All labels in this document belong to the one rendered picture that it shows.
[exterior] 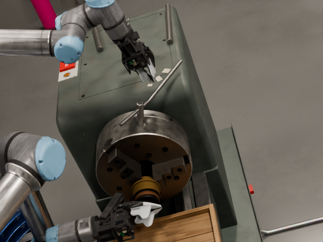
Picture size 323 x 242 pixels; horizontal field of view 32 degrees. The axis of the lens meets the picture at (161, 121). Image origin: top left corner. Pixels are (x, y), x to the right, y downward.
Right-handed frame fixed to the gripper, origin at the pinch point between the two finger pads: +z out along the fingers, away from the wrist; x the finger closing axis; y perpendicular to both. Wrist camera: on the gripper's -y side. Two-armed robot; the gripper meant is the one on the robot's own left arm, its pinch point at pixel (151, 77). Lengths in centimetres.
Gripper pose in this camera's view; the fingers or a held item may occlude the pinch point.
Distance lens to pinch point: 186.7
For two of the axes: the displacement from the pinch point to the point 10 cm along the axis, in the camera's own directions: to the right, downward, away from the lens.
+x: 8.9, -4.0, -2.3
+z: 4.6, 6.9, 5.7
